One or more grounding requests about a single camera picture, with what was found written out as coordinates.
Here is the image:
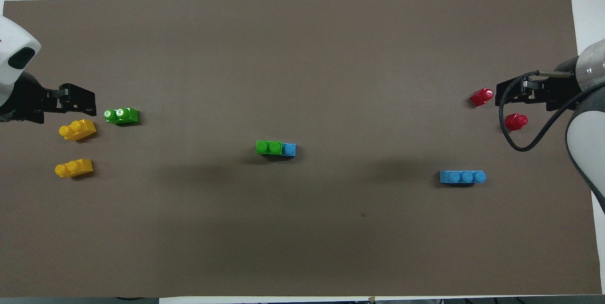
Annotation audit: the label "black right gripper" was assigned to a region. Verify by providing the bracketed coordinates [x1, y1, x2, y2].
[495, 71, 583, 112]

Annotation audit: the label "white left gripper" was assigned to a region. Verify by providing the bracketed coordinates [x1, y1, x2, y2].
[0, 16, 97, 124]

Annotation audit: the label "plain green two-stud brick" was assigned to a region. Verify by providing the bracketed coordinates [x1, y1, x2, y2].
[256, 140, 283, 156]

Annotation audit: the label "yellow two-stud brick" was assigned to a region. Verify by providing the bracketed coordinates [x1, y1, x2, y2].
[59, 119, 97, 142]
[54, 158, 94, 179]

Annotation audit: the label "red single-stud brick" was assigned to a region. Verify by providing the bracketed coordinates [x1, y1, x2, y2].
[504, 113, 529, 131]
[469, 87, 494, 107]

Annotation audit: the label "green brick white-printed studs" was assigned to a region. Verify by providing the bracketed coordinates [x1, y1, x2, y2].
[104, 107, 139, 126]

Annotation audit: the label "brown paper table mat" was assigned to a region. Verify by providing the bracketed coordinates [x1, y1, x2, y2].
[0, 0, 603, 298]

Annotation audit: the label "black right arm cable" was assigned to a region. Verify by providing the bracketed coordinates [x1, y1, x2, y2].
[499, 71, 605, 152]

